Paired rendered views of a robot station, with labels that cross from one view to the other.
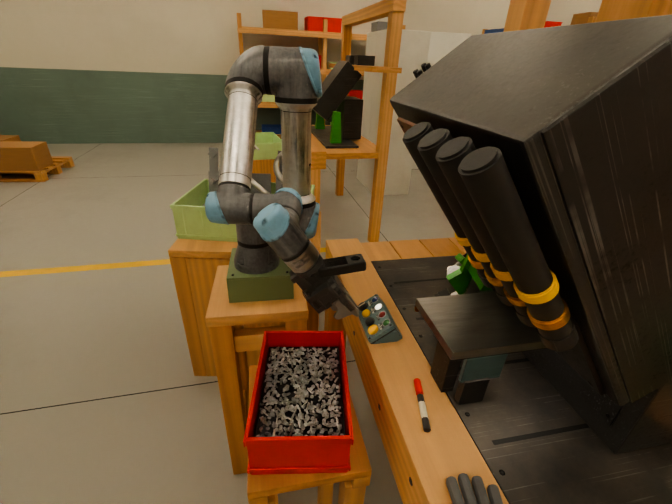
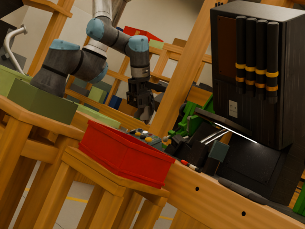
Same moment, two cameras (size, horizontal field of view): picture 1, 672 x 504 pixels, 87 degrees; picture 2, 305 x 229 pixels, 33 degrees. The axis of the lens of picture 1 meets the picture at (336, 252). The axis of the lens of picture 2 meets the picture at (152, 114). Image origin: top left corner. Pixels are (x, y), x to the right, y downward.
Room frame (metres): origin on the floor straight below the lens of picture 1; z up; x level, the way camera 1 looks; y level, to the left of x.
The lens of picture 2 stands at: (-1.06, 1.04, 1.04)
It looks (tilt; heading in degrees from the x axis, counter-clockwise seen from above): 0 degrees down; 328
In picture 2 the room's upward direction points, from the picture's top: 23 degrees clockwise
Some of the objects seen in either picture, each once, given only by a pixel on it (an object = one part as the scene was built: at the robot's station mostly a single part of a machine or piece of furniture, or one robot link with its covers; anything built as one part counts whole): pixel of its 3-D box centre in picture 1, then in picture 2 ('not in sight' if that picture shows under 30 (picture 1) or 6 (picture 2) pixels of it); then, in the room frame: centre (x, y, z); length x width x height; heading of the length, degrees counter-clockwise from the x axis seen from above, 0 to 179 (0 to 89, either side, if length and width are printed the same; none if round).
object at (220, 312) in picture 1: (259, 290); (35, 116); (1.04, 0.27, 0.83); 0.32 x 0.32 x 0.04; 11
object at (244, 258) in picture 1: (256, 250); (50, 80); (1.04, 0.27, 0.99); 0.15 x 0.15 x 0.10
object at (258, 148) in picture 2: (618, 333); (265, 154); (0.60, -0.62, 1.07); 0.30 x 0.18 x 0.34; 13
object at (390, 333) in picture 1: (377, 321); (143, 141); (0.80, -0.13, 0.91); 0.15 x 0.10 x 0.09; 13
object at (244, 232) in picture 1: (256, 217); (63, 55); (1.04, 0.26, 1.11); 0.13 x 0.12 x 0.14; 92
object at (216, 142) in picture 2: (479, 376); (215, 158); (0.55, -0.32, 0.97); 0.10 x 0.02 x 0.14; 103
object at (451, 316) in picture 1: (519, 318); (235, 129); (0.58, -0.38, 1.11); 0.39 x 0.16 x 0.03; 103
